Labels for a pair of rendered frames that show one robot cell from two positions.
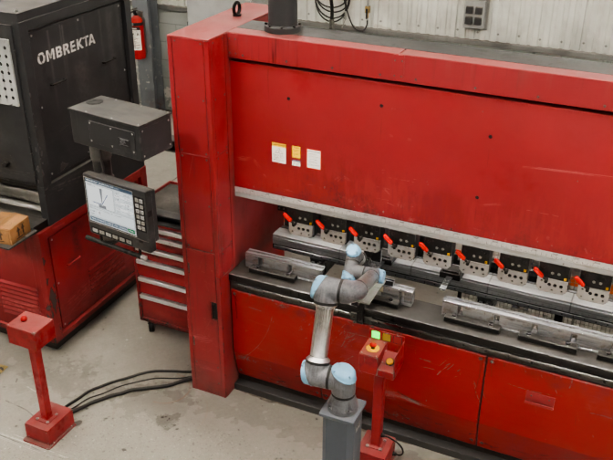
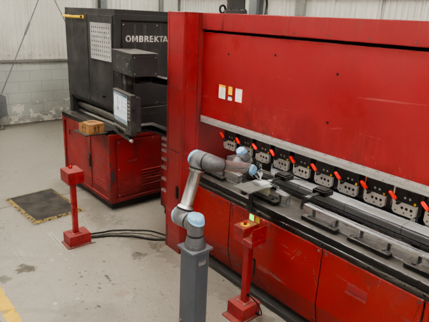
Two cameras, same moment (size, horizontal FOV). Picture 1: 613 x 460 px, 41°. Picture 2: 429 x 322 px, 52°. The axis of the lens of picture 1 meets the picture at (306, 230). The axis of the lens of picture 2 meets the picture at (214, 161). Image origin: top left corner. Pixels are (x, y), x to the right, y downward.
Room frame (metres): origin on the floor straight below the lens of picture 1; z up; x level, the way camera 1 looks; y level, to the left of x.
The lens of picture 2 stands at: (0.74, -1.40, 2.27)
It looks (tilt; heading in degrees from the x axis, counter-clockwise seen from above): 18 degrees down; 25
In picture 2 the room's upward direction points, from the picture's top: 3 degrees clockwise
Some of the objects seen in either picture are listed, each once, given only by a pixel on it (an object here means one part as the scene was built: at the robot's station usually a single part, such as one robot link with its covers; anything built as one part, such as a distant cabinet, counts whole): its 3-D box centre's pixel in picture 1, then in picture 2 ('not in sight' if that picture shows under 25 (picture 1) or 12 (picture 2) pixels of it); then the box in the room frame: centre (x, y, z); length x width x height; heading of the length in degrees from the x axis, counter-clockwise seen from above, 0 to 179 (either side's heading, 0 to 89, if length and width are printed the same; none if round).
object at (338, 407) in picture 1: (343, 399); (195, 239); (3.10, -0.18, 0.82); 0.15 x 0.15 x 0.10
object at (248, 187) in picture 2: (362, 288); (253, 186); (3.83, -0.31, 1.00); 0.26 x 0.18 x 0.01; 155
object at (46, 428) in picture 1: (39, 377); (74, 206); (3.77, 1.54, 0.41); 0.25 x 0.20 x 0.83; 155
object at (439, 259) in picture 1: (439, 249); (304, 165); (3.81, -0.71, 1.26); 0.15 x 0.09 x 0.17; 65
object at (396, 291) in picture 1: (379, 289); (269, 193); (3.94, -0.42, 0.92); 0.39 x 0.06 x 0.10; 65
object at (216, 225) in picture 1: (234, 206); (209, 135); (4.53, 0.44, 1.15); 0.85 x 0.25 x 2.30; 155
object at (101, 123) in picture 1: (126, 183); (134, 98); (4.04, 0.98, 1.53); 0.51 x 0.25 x 0.85; 58
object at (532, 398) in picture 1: (539, 400); (355, 292); (3.39, -1.24, 0.58); 0.15 x 0.02 x 0.07; 65
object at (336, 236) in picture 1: (336, 227); (248, 145); (4.06, -0.17, 1.26); 0.15 x 0.09 x 0.17; 65
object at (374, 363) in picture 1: (381, 353); (249, 230); (3.57, -0.41, 0.75); 0.20 x 0.16 x 0.18; 66
